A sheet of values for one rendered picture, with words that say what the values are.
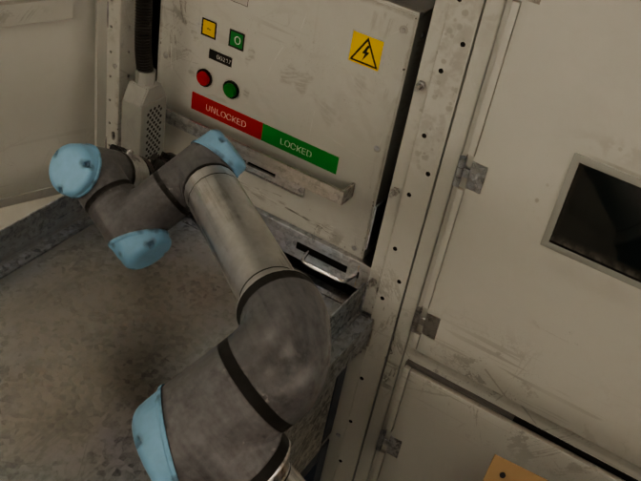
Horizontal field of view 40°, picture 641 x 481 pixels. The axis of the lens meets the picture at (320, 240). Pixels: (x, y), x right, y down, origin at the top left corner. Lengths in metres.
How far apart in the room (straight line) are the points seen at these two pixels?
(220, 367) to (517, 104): 0.60
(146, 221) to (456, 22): 0.52
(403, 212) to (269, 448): 0.63
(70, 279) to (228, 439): 0.76
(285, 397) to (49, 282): 0.79
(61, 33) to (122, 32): 0.11
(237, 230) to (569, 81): 0.50
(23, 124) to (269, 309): 0.94
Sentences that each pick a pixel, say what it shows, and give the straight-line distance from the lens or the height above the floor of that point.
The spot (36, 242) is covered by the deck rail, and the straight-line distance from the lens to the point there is 1.68.
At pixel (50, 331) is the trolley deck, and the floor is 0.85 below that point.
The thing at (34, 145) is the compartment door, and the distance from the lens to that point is 1.78.
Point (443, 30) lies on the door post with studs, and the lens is 1.31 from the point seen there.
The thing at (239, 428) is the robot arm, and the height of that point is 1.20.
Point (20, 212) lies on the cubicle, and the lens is 2.09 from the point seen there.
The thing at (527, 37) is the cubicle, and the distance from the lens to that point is 1.24.
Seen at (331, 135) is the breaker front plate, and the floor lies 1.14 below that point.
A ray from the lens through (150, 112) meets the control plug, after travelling 1.63.
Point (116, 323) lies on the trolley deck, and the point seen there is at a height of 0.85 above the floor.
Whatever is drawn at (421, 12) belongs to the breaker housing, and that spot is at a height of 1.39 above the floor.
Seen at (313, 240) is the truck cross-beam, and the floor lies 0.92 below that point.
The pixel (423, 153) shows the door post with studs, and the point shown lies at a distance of 1.39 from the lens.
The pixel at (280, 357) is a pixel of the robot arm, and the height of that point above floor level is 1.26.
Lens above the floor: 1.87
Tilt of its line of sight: 36 degrees down
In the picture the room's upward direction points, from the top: 11 degrees clockwise
